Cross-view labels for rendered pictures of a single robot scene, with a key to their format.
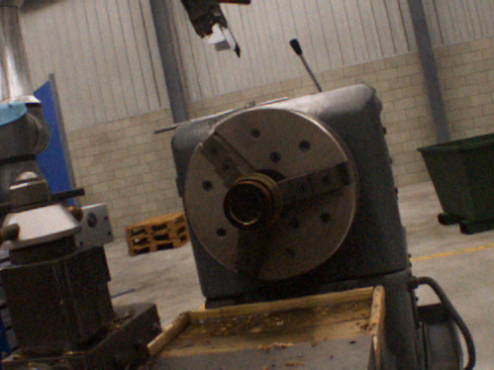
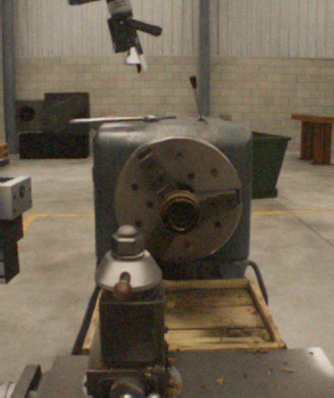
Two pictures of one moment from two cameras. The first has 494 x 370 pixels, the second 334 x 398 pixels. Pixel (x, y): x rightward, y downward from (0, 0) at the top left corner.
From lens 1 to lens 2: 34 cm
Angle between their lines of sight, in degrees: 17
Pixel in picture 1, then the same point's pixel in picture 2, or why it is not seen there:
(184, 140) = (105, 140)
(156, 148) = not seen: outside the picture
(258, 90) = (74, 60)
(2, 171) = not seen: outside the picture
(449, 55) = (221, 64)
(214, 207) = (136, 203)
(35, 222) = (142, 272)
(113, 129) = not seen: outside the picture
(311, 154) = (217, 179)
